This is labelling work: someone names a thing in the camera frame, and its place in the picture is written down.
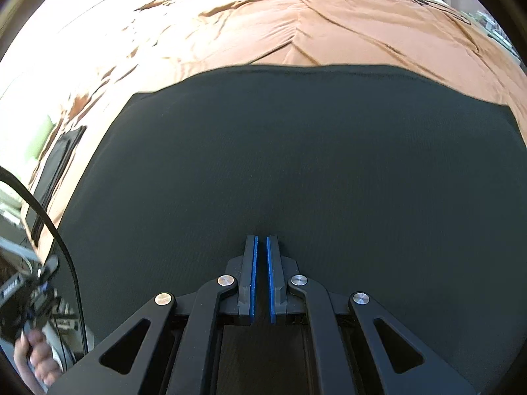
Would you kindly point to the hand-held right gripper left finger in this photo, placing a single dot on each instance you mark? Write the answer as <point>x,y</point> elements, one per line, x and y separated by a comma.
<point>254,279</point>

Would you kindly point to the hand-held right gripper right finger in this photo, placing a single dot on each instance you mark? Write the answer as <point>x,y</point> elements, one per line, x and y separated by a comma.
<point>270,279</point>

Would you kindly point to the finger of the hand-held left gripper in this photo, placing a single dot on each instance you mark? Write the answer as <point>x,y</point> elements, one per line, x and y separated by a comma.
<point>49,269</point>

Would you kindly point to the black shirt with patterned trim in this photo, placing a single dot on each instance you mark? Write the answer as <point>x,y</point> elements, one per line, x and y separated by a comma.
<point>308,152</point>

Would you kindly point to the folded black clothes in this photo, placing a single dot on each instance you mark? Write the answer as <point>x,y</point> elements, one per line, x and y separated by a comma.
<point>55,168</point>

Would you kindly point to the person's left hand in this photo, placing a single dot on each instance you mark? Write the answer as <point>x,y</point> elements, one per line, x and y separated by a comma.
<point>39,362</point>

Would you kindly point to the orange bed blanket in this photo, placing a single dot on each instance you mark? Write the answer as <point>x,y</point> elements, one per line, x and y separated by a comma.
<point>247,28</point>

